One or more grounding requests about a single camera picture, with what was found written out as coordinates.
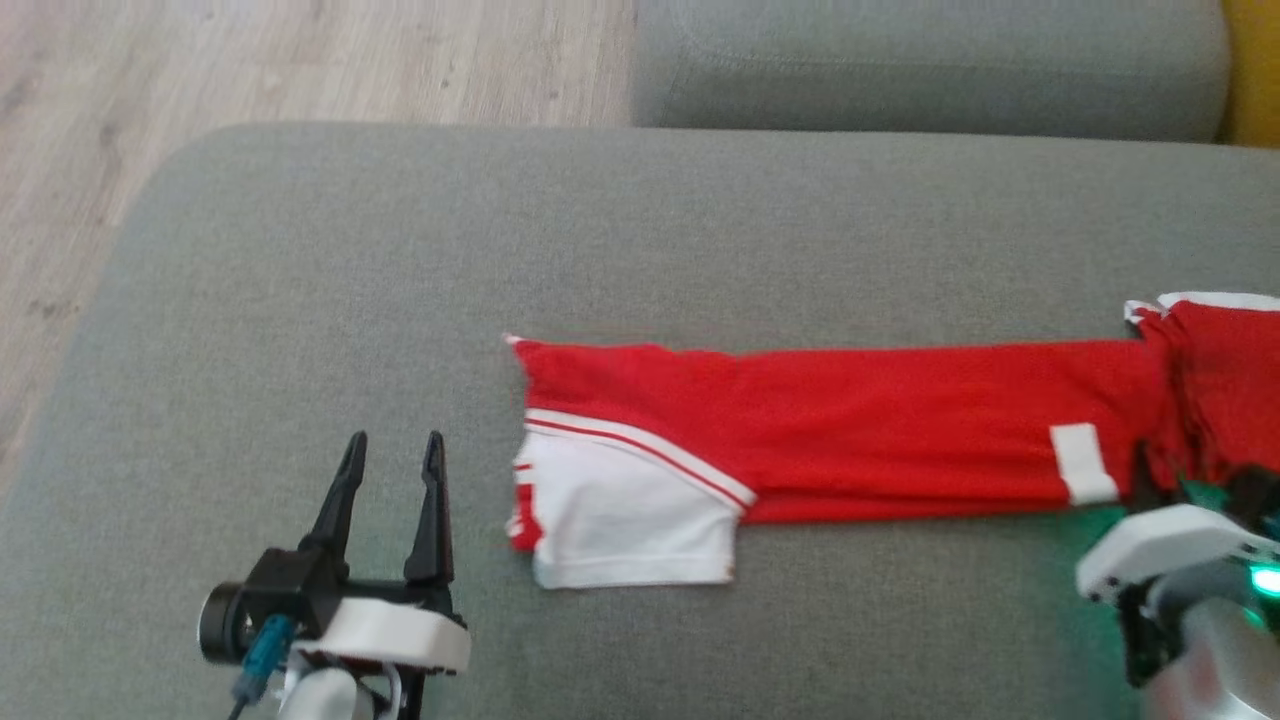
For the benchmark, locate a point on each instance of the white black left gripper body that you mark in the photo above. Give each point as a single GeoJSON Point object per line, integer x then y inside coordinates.
{"type": "Point", "coordinates": [390, 635]}

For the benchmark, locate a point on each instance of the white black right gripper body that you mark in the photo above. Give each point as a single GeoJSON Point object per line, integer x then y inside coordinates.
{"type": "Point", "coordinates": [1160, 545]}

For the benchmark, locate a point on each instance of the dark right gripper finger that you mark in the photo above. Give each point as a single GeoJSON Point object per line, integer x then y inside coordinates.
{"type": "Point", "coordinates": [1141, 475]}

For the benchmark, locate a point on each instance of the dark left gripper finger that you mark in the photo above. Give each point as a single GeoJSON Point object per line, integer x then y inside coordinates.
{"type": "Point", "coordinates": [432, 510]}
{"type": "Point", "coordinates": [338, 495]}

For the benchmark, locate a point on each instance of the red shorts white trim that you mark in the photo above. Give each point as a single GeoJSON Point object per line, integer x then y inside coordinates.
{"type": "Point", "coordinates": [1230, 380]}

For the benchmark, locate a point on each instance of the red basketball jersey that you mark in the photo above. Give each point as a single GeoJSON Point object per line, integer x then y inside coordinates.
{"type": "Point", "coordinates": [850, 430]}

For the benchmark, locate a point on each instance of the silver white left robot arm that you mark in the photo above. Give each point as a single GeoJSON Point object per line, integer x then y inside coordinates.
{"type": "Point", "coordinates": [320, 700]}

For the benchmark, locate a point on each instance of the grey sofa seat cushion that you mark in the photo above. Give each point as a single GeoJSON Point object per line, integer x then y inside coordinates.
{"type": "Point", "coordinates": [650, 250]}

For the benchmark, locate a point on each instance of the yellow cushion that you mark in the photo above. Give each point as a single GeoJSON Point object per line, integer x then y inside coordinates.
{"type": "Point", "coordinates": [1255, 70]}

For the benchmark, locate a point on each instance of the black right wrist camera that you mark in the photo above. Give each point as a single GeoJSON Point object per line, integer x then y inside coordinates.
{"type": "Point", "coordinates": [1258, 495]}

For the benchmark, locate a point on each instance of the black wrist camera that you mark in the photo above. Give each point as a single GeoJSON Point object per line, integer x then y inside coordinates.
{"type": "Point", "coordinates": [1258, 495]}
{"type": "Point", "coordinates": [265, 600]}

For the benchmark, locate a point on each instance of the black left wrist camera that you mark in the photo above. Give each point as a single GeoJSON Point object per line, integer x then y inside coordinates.
{"type": "Point", "coordinates": [265, 600]}

